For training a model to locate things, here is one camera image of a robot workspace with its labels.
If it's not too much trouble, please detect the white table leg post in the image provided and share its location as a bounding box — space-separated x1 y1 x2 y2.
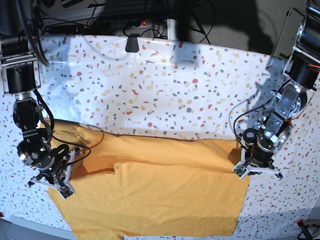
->
166 18 178 41

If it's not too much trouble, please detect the black power adapter bar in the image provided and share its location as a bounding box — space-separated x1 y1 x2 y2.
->
48 24 85 35

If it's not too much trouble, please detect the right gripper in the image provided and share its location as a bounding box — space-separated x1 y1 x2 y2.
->
17 143 73 190

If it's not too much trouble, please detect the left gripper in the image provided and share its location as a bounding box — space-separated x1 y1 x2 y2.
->
241 128 283 179

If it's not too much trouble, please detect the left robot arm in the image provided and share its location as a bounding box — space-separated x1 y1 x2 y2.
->
232 0 320 179

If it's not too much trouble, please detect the yellow orange T-shirt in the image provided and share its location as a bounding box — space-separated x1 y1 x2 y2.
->
47 122 250 240

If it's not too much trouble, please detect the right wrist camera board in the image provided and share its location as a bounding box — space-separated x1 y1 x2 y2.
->
59 186 75 200

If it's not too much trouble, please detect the white power strip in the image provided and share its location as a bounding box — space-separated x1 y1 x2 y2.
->
91 19 153 29

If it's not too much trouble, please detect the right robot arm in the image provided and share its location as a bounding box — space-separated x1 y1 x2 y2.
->
0 0 76 198

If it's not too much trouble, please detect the red black clamp handle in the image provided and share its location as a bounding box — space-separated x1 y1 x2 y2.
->
296 219 313 240

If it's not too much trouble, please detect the black table clamp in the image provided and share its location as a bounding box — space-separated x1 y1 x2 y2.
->
125 33 140 53

